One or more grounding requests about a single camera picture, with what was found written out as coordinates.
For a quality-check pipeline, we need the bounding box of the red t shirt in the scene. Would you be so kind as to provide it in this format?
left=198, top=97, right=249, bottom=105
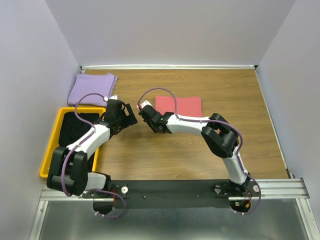
left=155, top=96, right=203, bottom=118

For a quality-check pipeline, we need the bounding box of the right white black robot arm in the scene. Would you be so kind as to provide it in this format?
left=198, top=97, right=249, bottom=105
left=138, top=100, right=251, bottom=196

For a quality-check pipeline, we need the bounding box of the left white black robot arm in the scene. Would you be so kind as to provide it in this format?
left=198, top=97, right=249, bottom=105
left=46, top=99, right=138, bottom=198

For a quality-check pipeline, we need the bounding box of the folded purple t shirt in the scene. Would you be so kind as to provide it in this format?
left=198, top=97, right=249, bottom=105
left=67, top=73, right=118, bottom=105

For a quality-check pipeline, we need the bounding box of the black t shirt in bin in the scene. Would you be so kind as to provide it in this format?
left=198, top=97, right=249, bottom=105
left=57, top=112, right=101, bottom=173

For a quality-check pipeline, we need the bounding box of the yellow plastic bin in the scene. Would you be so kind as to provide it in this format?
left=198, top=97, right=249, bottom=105
left=39, top=106, right=106, bottom=179

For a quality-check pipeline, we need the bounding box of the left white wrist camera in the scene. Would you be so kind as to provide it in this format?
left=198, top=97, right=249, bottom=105
left=103, top=94, right=118, bottom=102

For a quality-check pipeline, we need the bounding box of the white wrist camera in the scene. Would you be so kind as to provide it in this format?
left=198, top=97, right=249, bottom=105
left=137, top=100, right=152, bottom=110
left=103, top=94, right=118, bottom=102

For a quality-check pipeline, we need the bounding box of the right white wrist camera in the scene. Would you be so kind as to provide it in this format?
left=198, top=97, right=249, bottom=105
left=137, top=100, right=152, bottom=110

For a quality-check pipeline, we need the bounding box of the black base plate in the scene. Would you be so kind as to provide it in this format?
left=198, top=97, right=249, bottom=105
left=82, top=179, right=259, bottom=213

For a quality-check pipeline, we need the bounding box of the aluminium front rail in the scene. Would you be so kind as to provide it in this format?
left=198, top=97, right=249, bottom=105
left=39, top=178, right=310, bottom=201

